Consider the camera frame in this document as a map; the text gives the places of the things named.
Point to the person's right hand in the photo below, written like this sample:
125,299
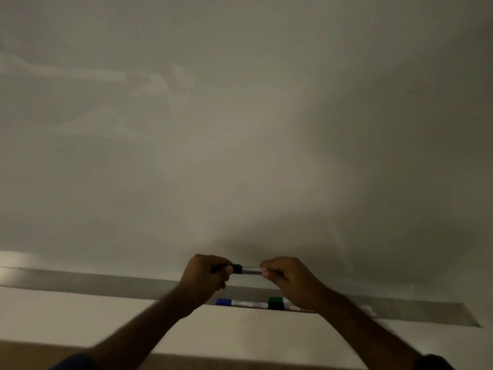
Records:
296,283

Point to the person's left hand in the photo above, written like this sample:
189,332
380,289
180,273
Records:
198,277

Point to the person's left thumb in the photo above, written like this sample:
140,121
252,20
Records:
228,269

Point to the person's right fingers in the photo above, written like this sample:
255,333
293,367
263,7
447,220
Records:
272,270

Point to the black capped whiteboard marker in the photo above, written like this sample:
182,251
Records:
246,270

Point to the person's left forearm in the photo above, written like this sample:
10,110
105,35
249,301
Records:
142,335

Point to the person's right forearm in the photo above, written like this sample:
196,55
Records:
366,335

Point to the green capped whiteboard marker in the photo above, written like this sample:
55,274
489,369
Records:
278,303

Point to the blue capped whiteboard marker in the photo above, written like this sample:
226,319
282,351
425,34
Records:
240,303

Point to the grey metal marker tray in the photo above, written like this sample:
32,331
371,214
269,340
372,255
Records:
96,283

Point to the white whiteboard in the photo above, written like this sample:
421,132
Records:
246,130

